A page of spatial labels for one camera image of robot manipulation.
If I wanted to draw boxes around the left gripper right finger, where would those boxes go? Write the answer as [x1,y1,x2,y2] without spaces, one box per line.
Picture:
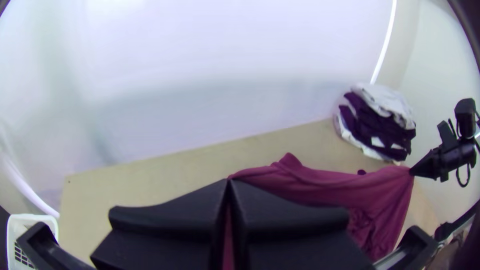
[229,179,376,270]

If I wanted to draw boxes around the maroon t-shirt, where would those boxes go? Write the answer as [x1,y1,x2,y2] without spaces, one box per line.
[221,152,416,270]

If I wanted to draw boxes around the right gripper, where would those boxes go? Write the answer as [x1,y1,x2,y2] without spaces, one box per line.
[408,119,478,184]

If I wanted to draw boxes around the pile of folded clothes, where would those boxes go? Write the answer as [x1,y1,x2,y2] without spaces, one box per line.
[332,82,418,163]

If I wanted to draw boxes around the black cable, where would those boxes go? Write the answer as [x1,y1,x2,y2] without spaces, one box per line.
[455,163,472,189]

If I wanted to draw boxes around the white pole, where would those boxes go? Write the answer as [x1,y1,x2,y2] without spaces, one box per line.
[369,0,399,86]
[0,148,61,221]

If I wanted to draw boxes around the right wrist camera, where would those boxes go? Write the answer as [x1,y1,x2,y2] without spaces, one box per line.
[454,97,478,141]

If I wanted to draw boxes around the white laundry basket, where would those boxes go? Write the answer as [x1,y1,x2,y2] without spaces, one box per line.
[6,213,60,270]

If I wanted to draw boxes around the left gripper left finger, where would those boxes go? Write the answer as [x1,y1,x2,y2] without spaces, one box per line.
[89,178,230,270]

